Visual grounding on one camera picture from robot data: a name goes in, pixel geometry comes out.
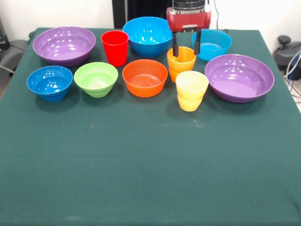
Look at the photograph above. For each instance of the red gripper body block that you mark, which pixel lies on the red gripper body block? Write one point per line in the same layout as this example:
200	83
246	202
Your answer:
188	20

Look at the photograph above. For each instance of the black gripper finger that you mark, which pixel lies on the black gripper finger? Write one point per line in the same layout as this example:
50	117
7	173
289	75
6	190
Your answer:
175	50
197	48

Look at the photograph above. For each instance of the orange plastic cup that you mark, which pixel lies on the orange plastic cup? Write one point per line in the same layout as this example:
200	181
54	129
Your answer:
181	66

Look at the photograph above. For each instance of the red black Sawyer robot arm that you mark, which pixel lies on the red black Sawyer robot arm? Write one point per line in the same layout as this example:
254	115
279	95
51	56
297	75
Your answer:
188	3

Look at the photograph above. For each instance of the small light blue bowl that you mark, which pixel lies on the small light blue bowl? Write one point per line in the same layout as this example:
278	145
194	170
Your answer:
211	47

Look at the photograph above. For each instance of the large light blue bowl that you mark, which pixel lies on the large light blue bowl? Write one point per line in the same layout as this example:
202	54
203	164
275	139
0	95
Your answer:
145	33

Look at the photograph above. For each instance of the orange-red plastic bowl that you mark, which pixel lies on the orange-red plastic bowl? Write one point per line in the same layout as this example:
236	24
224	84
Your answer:
143	80

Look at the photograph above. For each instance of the yellow plastic cup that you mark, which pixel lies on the yellow plastic cup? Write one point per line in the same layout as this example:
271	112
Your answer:
190	94

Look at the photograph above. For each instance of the purple plastic bowl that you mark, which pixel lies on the purple plastic bowl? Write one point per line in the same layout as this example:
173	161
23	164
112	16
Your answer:
237	80
63	47

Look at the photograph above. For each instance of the red plastic cup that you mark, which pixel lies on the red plastic cup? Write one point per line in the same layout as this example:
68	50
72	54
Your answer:
115	51

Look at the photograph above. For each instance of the green plastic bowl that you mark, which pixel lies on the green plastic bowl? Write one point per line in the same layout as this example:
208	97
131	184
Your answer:
95	80

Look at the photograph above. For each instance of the dark green tablecloth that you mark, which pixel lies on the dark green tablecloth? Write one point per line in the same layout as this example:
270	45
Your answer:
150	164

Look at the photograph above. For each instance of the dark blue plastic bowl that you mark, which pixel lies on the dark blue plastic bowl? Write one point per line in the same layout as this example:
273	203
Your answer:
49	84

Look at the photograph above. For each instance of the black office chair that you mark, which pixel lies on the black office chair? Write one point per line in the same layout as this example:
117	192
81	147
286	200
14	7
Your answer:
14	49

